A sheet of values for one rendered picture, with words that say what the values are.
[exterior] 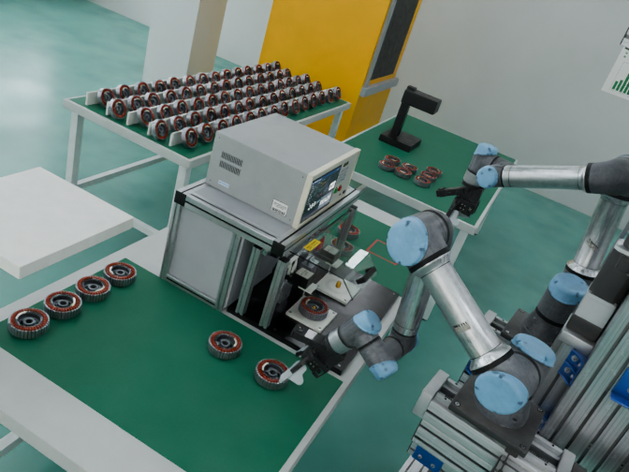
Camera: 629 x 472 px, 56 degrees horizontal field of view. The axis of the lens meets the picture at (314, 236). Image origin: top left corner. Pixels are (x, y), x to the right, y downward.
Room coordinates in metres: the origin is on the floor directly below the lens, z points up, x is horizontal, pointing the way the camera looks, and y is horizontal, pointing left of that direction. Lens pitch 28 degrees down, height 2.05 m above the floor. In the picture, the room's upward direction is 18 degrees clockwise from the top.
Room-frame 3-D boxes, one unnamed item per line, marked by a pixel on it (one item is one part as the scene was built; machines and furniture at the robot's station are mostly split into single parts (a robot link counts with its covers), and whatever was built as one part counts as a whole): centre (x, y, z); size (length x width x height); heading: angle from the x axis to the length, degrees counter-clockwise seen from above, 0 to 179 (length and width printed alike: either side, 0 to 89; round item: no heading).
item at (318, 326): (1.83, -0.08, 0.78); 0.15 x 0.15 x 0.01; 72
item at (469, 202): (2.14, -0.51, 1.29); 0.09 x 0.08 x 0.12; 65
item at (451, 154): (4.27, -0.64, 0.37); 1.85 x 1.10 x 0.75; 162
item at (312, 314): (1.83, -0.08, 0.80); 0.11 x 0.11 x 0.04
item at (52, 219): (1.26, 0.71, 0.98); 0.37 x 0.35 x 0.46; 162
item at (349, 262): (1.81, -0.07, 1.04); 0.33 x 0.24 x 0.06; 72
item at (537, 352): (1.31, -0.63, 1.20); 0.13 x 0.12 x 0.14; 149
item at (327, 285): (2.06, -0.16, 0.78); 0.15 x 0.15 x 0.01; 72
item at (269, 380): (1.45, -0.01, 0.77); 0.11 x 0.11 x 0.04
